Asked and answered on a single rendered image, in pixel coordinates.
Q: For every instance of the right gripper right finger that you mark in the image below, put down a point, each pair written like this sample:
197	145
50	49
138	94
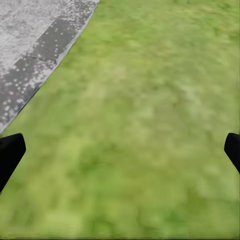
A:
232	149

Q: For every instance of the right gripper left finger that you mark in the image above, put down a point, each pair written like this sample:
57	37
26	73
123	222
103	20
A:
12	150

